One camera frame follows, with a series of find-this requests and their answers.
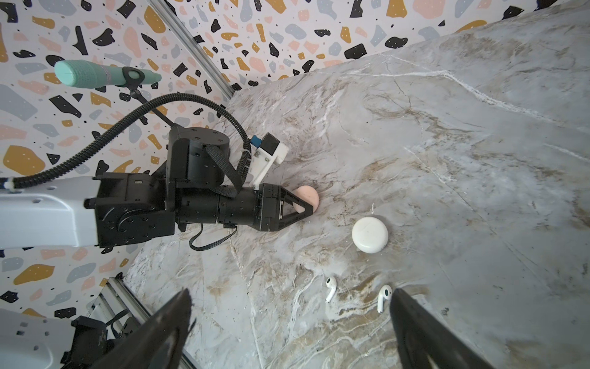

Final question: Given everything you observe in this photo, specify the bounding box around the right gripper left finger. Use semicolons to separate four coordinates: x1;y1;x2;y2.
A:
92;289;191;369

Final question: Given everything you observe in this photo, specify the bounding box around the white wireless earbud left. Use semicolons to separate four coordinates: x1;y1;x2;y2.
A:
326;277;337;303

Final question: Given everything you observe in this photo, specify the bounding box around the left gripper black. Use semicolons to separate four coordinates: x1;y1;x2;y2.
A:
253;184;314;232

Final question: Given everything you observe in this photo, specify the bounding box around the black corrugated cable conduit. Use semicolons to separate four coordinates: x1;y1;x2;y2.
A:
0;92;252;190

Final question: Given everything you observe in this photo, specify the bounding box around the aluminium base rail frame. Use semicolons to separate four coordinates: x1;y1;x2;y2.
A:
89;278;195;368

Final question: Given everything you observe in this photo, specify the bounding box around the pink earbud charging case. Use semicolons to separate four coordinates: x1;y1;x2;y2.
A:
293;185;320;212

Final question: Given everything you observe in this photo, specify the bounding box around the white wireless earbud right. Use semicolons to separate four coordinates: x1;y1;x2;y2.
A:
377;284;393;314

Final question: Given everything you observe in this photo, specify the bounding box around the white earbud charging case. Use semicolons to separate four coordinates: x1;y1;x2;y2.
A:
351;217;389;254

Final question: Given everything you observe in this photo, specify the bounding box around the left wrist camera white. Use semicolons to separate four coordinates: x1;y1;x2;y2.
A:
247;133;290;190

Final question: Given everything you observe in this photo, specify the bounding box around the white wireless earbud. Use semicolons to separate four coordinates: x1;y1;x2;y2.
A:
377;284;393;314
326;277;337;303

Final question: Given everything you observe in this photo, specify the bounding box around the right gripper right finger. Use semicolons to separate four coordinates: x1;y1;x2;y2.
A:
390;288;492;368

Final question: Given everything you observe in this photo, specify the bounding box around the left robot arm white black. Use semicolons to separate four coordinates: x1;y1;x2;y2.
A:
1;128;319;249

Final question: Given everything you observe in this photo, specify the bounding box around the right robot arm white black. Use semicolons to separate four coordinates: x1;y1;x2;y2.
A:
1;286;490;368

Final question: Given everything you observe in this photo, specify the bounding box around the green microphone on black stand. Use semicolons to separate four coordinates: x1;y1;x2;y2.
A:
54;60;162;104

